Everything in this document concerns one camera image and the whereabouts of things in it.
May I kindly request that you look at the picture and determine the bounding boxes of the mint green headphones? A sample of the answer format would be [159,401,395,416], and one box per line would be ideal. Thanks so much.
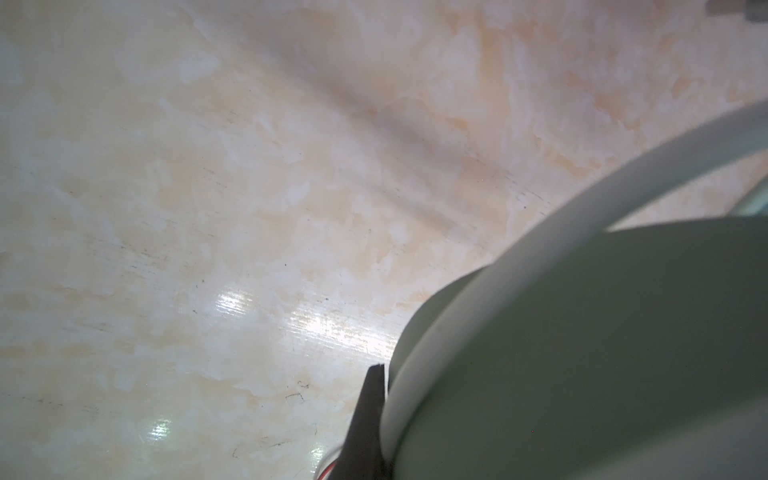
[380,102,767,479]

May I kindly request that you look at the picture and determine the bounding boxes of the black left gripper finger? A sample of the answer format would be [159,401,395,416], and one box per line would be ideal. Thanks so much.
[329,364,387,480]

